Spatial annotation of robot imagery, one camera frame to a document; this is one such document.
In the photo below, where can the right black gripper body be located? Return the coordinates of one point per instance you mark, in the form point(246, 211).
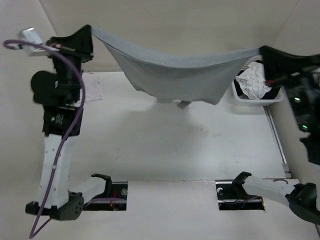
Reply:
point(303, 76)

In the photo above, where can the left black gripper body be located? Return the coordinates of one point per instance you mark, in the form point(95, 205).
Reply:
point(80, 56)

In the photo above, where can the grey tank top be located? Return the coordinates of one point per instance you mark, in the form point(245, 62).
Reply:
point(167, 77)

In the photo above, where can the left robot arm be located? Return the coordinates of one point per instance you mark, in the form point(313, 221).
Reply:
point(59, 93)

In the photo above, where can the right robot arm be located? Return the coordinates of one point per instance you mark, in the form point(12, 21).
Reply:
point(303, 199)

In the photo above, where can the white tank top in basket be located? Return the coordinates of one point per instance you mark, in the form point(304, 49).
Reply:
point(252, 81)

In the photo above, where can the black tank top in basket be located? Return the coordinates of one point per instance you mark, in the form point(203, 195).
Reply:
point(268, 96)

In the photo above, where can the folded white tank top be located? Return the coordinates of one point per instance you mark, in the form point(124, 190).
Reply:
point(93, 87)

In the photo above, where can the white plastic laundry basket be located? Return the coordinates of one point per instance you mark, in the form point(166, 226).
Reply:
point(252, 103)

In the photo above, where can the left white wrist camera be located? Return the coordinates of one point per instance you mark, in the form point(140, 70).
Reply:
point(30, 35)

